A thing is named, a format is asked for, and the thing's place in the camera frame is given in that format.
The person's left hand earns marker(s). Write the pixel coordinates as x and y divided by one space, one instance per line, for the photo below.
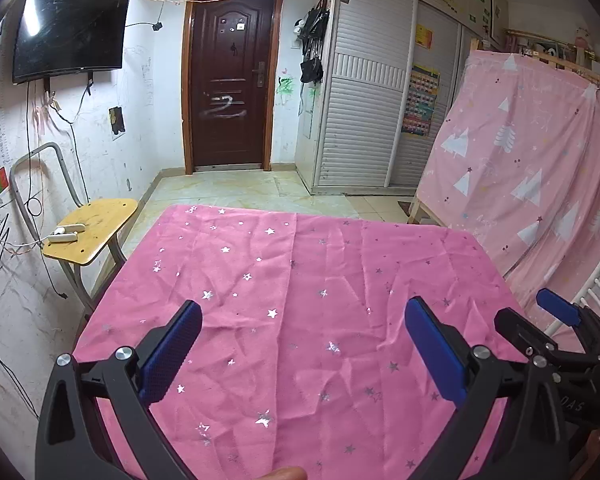
282 474

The wooden bed frame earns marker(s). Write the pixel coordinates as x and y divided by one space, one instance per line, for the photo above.
562 60

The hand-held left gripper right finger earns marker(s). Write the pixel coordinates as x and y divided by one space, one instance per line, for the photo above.
437 355

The white slatted wardrobe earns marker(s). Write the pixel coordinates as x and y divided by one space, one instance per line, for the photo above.
365 110

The open wall junction box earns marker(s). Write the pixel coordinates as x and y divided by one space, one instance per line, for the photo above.
116 120

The colourful grid poster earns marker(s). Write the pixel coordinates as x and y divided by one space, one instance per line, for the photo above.
420 102

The pink tree print curtain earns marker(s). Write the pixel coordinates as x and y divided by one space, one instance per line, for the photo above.
530 175

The orange wardrobe sticker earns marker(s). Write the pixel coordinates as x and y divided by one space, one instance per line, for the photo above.
423 36

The pink star tablecloth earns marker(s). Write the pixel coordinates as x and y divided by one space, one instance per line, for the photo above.
290 300

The white power strip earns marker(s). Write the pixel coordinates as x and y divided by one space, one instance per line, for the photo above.
65 234

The black hanging bags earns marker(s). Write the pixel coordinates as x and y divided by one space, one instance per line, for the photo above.
314 35

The dark floor mat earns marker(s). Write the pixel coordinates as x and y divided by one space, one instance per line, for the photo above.
403 206

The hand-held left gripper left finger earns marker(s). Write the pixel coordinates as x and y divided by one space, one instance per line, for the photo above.
172 350

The yellow wooden chair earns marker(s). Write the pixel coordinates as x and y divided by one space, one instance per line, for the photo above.
97 230

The black wall television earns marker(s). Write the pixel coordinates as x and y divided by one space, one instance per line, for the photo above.
70 25

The dark brown door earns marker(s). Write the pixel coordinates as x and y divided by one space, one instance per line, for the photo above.
232 85

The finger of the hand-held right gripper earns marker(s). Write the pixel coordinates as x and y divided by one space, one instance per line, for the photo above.
557 307
517 330

